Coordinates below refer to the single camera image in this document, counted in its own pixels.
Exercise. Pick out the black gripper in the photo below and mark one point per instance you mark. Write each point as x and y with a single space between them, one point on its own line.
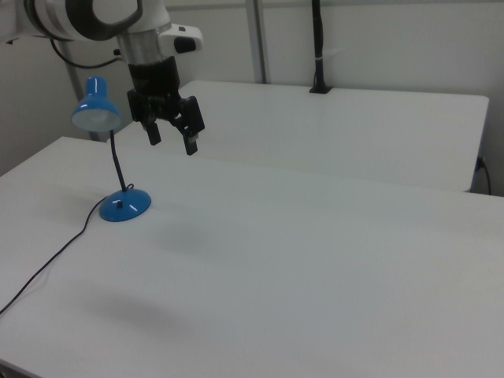
153 78

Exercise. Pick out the blue gooseneck desk lamp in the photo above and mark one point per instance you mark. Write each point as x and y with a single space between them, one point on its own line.
94 92

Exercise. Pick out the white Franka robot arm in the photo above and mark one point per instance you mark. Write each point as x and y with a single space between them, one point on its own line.
138 43

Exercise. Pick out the white side table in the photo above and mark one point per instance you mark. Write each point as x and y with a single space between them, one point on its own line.
334 130

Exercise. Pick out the black clamped camera pole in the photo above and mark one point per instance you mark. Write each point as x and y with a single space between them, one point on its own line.
318 39

